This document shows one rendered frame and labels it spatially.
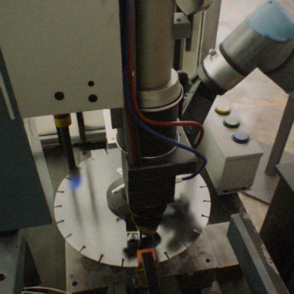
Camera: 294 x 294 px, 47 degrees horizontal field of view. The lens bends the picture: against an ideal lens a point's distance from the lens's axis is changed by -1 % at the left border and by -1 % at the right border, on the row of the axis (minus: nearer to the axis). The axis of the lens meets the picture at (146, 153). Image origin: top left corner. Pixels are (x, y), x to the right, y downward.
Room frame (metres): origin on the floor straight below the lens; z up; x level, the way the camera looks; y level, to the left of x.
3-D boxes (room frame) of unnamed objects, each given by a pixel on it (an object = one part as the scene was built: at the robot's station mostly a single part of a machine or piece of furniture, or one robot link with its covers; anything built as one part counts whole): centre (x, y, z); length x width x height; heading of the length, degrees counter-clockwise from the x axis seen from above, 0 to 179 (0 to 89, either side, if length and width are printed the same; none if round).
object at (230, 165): (0.81, -0.24, 0.82); 0.28 x 0.11 x 0.15; 11
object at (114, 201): (0.48, 0.03, 0.96); 0.11 x 0.11 x 0.03
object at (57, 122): (0.72, 0.22, 0.98); 0.05 x 0.04 x 0.03; 101
